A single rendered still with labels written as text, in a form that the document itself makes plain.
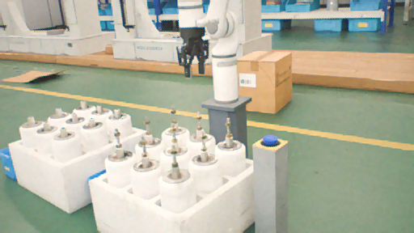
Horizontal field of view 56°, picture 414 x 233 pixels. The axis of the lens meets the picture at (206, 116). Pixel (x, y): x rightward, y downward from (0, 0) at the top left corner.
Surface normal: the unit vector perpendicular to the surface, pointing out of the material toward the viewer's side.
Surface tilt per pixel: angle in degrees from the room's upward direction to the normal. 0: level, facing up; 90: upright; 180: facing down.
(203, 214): 90
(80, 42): 90
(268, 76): 90
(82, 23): 90
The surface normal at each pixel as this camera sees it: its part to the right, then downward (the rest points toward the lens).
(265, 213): -0.64, 0.29
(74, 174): 0.76, 0.16
